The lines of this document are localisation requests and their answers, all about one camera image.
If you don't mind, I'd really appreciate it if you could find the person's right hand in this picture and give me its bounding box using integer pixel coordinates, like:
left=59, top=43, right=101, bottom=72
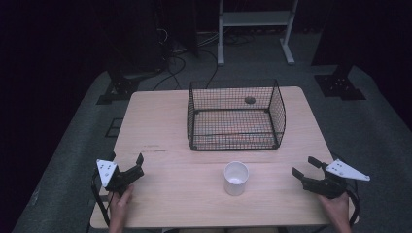
left=318, top=191, right=352, bottom=227

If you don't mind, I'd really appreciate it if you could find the black wire mesh basket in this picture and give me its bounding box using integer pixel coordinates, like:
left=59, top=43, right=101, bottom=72
left=186, top=79, right=287, bottom=152

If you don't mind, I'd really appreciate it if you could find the black tape floor marking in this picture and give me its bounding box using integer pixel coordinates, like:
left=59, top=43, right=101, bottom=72
left=104, top=117, right=124, bottom=139

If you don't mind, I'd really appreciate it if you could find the black floor cable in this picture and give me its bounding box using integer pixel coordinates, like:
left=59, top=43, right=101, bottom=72
left=152, top=53, right=188, bottom=92

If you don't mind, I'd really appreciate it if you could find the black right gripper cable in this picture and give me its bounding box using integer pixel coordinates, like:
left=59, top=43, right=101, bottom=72
left=345, top=187, right=361, bottom=226

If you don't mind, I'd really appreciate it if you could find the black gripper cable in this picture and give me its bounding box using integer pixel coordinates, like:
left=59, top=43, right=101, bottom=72
left=90, top=170, right=112, bottom=228
left=345, top=187, right=361, bottom=226

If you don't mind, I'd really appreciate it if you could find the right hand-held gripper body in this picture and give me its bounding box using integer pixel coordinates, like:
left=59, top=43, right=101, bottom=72
left=300, top=158, right=371, bottom=199

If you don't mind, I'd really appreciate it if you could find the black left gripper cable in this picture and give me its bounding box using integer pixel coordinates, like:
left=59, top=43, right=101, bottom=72
left=90, top=170, right=112, bottom=228

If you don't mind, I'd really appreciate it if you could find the person's left hand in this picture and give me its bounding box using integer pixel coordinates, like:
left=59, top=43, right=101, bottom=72
left=108, top=184, right=135, bottom=225

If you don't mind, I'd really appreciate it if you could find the black stand base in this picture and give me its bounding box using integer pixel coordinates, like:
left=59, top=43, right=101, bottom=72
left=95, top=77, right=141, bottom=106
left=313, top=63, right=367, bottom=102

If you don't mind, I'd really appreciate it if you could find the white metal stand frame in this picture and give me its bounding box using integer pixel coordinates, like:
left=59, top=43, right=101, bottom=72
left=217, top=0, right=299, bottom=67

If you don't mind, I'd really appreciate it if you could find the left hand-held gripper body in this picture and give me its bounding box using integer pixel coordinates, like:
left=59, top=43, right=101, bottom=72
left=95, top=159, right=146, bottom=197

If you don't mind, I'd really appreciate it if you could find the white cup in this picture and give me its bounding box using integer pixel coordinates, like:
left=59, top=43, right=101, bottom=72
left=223, top=160, right=251, bottom=197

